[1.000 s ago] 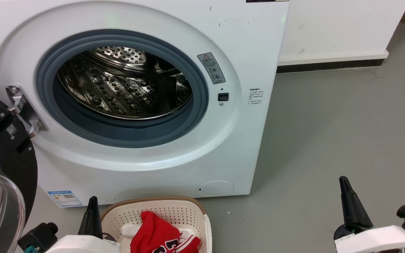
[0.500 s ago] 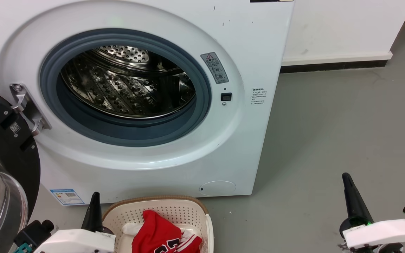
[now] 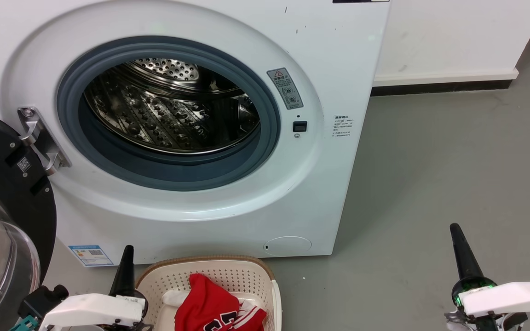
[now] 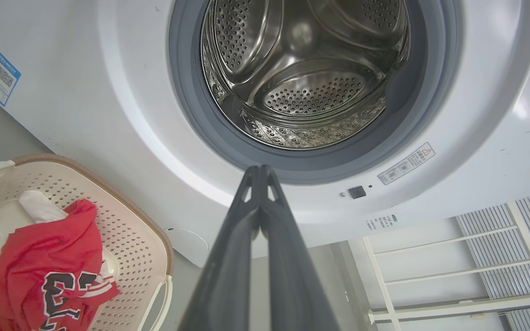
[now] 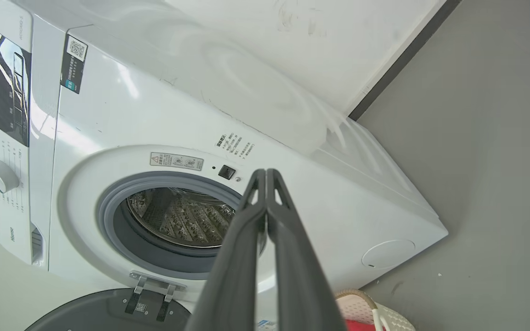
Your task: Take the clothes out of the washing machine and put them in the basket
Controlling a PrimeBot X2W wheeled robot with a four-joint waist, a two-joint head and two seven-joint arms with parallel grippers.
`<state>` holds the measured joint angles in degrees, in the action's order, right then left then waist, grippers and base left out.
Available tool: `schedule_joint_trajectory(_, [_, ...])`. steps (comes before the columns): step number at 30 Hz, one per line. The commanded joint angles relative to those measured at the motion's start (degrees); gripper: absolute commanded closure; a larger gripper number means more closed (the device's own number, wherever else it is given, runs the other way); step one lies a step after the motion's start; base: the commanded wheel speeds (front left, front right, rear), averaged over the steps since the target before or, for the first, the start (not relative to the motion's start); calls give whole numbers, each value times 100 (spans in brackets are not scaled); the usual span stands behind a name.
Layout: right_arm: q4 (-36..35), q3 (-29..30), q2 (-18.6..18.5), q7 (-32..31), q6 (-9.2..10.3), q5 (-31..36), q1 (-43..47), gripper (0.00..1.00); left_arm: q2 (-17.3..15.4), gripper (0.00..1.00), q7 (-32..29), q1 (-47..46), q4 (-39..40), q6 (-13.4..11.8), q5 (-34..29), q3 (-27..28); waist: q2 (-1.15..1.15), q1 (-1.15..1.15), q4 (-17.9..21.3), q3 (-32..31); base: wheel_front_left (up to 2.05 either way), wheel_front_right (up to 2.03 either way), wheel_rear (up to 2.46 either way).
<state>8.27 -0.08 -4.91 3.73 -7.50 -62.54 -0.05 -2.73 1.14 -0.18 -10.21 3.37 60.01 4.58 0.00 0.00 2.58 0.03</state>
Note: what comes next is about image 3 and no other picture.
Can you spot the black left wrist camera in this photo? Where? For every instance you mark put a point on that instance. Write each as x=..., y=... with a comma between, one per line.
x=42, y=299

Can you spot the silver metal door hinge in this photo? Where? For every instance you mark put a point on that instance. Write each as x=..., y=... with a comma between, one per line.
x=39, y=133

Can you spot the red jersey with black number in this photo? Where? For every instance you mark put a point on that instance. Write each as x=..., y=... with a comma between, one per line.
x=205, y=301

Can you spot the white front-load washing machine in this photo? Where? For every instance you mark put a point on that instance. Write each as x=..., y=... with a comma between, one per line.
x=329, y=55

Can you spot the white text label sticker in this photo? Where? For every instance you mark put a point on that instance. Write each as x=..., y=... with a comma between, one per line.
x=342, y=126

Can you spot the grey warning sticker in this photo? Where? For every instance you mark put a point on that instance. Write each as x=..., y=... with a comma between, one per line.
x=285, y=88

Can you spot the cream perforated laundry basket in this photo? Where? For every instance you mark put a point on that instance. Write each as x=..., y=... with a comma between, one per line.
x=228, y=271

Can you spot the black wall baseboard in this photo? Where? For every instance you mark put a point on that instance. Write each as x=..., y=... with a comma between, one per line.
x=440, y=87

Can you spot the red shorts with elastic waistband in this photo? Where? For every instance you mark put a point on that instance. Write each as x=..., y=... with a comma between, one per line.
x=252, y=318

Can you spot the white green-banded right gripper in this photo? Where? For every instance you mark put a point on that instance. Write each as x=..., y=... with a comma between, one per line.
x=509, y=298

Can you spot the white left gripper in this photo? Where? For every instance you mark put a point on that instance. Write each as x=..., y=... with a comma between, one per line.
x=95, y=309

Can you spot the grey rubber door gasket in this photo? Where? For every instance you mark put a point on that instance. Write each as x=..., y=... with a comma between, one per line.
x=269, y=119

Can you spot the perforated stainless steel drum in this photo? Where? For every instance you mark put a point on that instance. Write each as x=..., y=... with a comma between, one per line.
x=154, y=115

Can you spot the round white filter cover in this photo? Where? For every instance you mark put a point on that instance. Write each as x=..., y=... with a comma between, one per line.
x=288, y=246

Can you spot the black door latch socket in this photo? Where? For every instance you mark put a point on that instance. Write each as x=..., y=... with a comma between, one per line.
x=300, y=126

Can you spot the blue energy label sticker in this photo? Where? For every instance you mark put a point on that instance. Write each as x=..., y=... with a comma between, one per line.
x=91, y=255

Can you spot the white QR code sticker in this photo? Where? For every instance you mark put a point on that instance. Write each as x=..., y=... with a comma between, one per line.
x=24, y=164

